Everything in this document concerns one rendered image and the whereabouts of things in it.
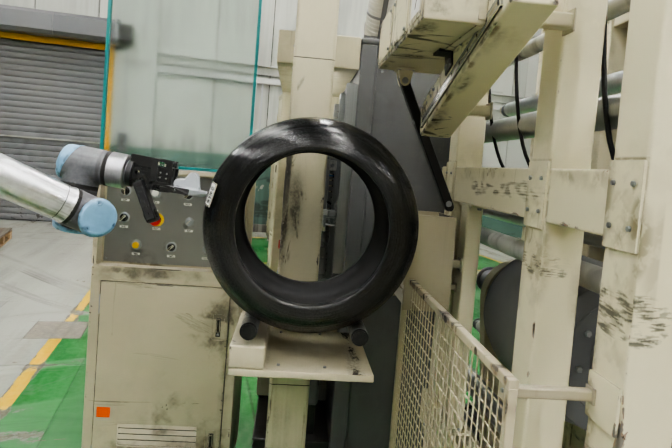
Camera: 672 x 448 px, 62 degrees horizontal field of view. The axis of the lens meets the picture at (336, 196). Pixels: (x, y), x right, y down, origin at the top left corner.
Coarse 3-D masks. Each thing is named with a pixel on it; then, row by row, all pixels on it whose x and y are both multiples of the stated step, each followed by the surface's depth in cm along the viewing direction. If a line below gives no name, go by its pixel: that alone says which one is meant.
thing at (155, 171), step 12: (132, 156) 142; (144, 156) 142; (132, 168) 142; (144, 168) 143; (156, 168) 141; (168, 168) 141; (132, 180) 144; (144, 180) 143; (156, 180) 142; (168, 180) 142; (168, 192) 143
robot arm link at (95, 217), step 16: (0, 160) 116; (16, 160) 120; (0, 176) 115; (16, 176) 117; (32, 176) 120; (48, 176) 124; (0, 192) 117; (16, 192) 118; (32, 192) 120; (48, 192) 122; (64, 192) 124; (80, 192) 128; (32, 208) 122; (48, 208) 123; (64, 208) 124; (80, 208) 126; (96, 208) 128; (112, 208) 130; (64, 224) 127; (80, 224) 126; (96, 224) 128; (112, 224) 131
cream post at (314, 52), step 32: (320, 0) 171; (320, 32) 171; (320, 64) 172; (320, 96) 173; (288, 160) 173; (320, 160) 174; (288, 192) 174; (320, 192) 174; (288, 224) 174; (320, 224) 175; (288, 256) 175; (288, 384) 177; (288, 416) 178
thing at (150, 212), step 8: (136, 184) 142; (144, 184) 144; (136, 192) 142; (144, 192) 142; (144, 200) 142; (152, 200) 146; (144, 208) 142; (152, 208) 143; (144, 216) 143; (152, 216) 143
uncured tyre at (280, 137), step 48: (240, 144) 140; (288, 144) 135; (336, 144) 136; (240, 192) 135; (384, 192) 137; (240, 240) 162; (384, 240) 165; (240, 288) 137; (288, 288) 164; (336, 288) 165; (384, 288) 139
